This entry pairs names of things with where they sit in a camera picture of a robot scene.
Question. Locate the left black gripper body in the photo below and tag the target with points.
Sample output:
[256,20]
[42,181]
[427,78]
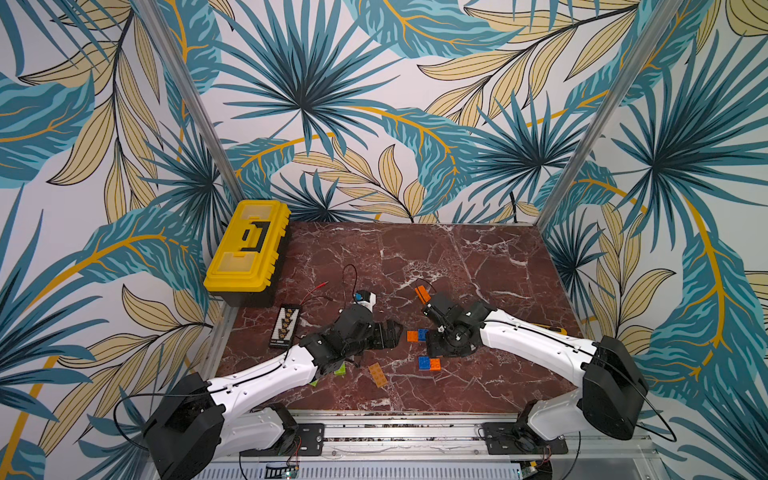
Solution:
[375,337]

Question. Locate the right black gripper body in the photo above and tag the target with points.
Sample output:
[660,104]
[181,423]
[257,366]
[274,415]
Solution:
[441,308]

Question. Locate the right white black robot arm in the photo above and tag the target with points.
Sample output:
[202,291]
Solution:
[609,389]

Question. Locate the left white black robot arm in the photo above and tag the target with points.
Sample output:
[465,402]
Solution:
[200,420]

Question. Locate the amber transparent lego brick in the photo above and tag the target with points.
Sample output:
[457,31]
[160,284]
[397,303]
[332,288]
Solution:
[378,375]

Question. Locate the yellow utility knife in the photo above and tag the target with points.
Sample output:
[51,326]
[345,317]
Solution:
[555,329]

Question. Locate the yellow black toolbox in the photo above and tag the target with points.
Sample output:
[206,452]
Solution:
[248,262]

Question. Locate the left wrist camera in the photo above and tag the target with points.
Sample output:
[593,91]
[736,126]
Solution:
[365,298]

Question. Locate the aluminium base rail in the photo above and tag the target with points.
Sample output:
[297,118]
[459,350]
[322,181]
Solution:
[411,445]

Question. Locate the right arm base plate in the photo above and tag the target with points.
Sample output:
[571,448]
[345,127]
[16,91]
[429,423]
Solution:
[506,438]

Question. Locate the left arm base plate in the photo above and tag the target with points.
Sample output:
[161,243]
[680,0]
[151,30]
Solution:
[303,440]

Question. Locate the right aluminium corner post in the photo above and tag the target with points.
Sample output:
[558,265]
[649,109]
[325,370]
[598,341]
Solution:
[647,40]

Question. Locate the aluminium corner post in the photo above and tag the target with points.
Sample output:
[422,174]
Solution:
[647,40]
[160,33]

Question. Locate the left aluminium corner post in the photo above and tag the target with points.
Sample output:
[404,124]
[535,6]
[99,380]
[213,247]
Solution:
[160,33]

